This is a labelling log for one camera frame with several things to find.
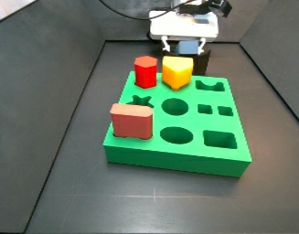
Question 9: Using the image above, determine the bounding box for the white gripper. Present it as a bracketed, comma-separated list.
[150, 11, 219, 55]

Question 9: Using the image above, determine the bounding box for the blue rectangular block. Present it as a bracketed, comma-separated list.
[175, 40, 199, 55]

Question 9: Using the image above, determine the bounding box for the green shape sorter board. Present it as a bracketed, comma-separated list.
[103, 74, 251, 177]

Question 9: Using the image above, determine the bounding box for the red hexagon block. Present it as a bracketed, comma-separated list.
[135, 56, 158, 89]

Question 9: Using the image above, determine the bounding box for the salmon red oblong block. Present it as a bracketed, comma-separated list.
[110, 103, 152, 140]

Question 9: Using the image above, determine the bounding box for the black cable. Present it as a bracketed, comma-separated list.
[99, 0, 198, 21]

